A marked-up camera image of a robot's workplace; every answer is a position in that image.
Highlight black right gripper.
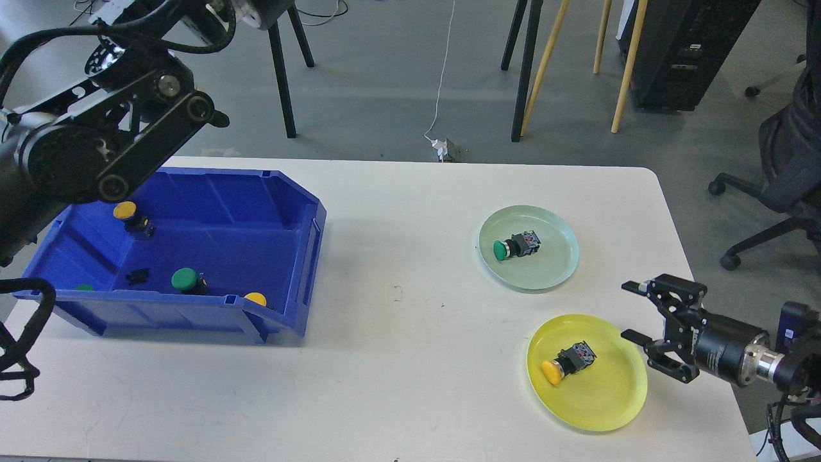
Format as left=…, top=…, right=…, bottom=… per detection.
left=620, top=274, right=768, bottom=387

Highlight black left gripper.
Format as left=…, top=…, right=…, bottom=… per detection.
left=231, top=0, right=298, bottom=30

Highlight yellow push button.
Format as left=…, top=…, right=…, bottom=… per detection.
left=541, top=340, right=597, bottom=385
left=112, top=201, right=155, bottom=240

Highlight green push button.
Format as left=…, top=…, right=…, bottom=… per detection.
left=171, top=267, right=209, bottom=296
left=493, top=230, right=541, bottom=261

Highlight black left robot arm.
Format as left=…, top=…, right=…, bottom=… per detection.
left=1, top=1, right=316, bottom=267

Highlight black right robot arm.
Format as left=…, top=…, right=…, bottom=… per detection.
left=621, top=274, right=819, bottom=461

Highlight yellow plate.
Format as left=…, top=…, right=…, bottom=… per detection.
left=525, top=314, right=648, bottom=432

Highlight light green plate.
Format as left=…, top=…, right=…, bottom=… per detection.
left=478, top=205, right=580, bottom=292

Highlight yellow push button front edge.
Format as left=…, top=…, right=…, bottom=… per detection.
left=244, top=292, right=275, bottom=311

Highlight black tripod left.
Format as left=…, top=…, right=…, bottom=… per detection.
left=266, top=0, right=316, bottom=139

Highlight black tripod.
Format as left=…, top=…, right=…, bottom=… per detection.
left=266, top=0, right=316, bottom=139
left=500, top=1, right=543, bottom=142

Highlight black office chair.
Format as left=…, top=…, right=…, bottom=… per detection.
left=707, top=1, right=820, bottom=270

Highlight white plug adapter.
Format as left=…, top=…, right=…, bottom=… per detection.
left=431, top=138, right=464, bottom=163

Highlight blue plastic storage bin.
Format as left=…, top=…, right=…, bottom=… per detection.
left=23, top=167, right=326, bottom=344

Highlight black tripod right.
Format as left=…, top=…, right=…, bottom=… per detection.
left=500, top=1, right=543, bottom=142

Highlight black computer case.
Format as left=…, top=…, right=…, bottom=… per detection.
left=630, top=1, right=760, bottom=112

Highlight small black part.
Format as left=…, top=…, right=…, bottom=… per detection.
left=125, top=267, right=150, bottom=286

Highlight wooden easel legs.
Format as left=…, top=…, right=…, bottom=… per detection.
left=521, top=0, right=648, bottom=137

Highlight black floor cable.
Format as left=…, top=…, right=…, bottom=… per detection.
left=756, top=411, right=821, bottom=459

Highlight white power cable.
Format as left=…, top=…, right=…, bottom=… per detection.
left=424, top=0, right=457, bottom=143

